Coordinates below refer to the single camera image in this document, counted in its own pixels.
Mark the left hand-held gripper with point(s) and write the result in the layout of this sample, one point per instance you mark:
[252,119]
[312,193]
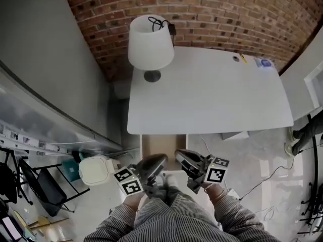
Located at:
[128,185]

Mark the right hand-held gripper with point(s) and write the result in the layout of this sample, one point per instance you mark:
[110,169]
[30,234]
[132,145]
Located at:
[214,175]

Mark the person's left forearm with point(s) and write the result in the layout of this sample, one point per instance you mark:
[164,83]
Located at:
[133,202]

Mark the person's right forearm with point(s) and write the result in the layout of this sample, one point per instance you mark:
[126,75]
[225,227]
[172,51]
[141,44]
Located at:
[242,220]

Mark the white desk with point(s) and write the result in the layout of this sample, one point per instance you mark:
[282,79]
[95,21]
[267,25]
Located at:
[202,97]

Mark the person's left leg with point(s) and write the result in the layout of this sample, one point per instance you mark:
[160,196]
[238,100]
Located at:
[160,198]

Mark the person's leg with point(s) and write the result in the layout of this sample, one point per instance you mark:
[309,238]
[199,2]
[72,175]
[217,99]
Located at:
[174,195]
[160,198]

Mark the person's right leg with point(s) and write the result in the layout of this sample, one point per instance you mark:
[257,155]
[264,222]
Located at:
[174,195]

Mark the beige trash bin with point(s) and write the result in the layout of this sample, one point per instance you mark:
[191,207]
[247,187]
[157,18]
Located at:
[93,170]

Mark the person's striped shirt torso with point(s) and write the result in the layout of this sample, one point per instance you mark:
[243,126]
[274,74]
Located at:
[171,223]

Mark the teal plastic box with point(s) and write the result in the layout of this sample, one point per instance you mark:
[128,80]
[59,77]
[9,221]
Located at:
[70,170]

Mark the black folding chair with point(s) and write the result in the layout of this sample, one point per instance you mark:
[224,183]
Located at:
[48,190]

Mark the yellow pen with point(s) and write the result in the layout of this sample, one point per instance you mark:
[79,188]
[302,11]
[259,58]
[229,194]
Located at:
[243,58]

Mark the white shade table lamp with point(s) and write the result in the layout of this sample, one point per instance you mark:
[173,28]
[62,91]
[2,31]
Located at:
[149,44]

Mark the blue white packet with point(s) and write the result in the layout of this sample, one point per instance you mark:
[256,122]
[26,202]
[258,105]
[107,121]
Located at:
[265,62]

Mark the white bookshelf cabinet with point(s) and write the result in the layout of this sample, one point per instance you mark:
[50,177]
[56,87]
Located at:
[295,94]

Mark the wooden table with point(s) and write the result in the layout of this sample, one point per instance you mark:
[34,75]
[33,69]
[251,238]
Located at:
[43,222]

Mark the black metal pole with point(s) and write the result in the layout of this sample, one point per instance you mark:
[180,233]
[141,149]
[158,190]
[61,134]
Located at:
[315,160]

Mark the white metal shelf rack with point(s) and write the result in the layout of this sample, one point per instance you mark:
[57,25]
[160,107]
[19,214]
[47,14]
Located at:
[25,145]

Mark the black wheeled stand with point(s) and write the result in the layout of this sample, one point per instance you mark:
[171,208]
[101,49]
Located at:
[313,210]

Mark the black office chair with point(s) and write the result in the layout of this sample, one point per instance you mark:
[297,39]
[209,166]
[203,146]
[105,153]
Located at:
[8,183]

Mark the grey refrigerator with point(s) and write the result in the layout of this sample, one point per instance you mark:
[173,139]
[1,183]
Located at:
[50,59]

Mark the laptop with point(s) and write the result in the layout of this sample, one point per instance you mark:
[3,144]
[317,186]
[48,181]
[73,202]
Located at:
[8,229]

